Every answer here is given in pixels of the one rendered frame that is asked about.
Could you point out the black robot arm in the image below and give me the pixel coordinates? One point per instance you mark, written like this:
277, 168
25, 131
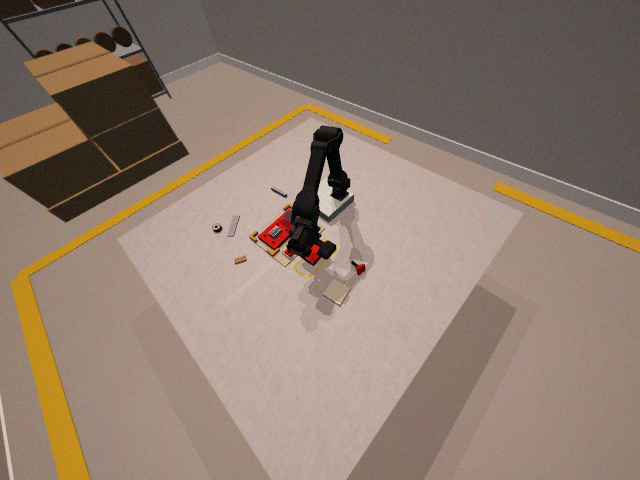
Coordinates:
326, 143

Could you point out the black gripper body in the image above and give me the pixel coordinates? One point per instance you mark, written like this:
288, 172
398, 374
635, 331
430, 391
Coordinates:
326, 249

